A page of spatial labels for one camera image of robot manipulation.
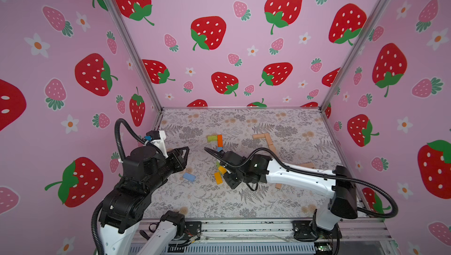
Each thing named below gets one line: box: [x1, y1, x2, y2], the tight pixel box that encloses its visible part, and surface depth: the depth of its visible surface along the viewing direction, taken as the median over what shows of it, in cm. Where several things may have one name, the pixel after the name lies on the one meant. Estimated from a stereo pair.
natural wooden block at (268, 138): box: [264, 132, 274, 146], surface depth 108 cm
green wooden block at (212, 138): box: [207, 135, 218, 142], surface depth 107 cm
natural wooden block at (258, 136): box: [252, 133, 265, 140], surface depth 109 cm
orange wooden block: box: [216, 134, 224, 148], surface depth 106 cm
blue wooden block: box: [183, 172, 197, 182], surface depth 92 cm
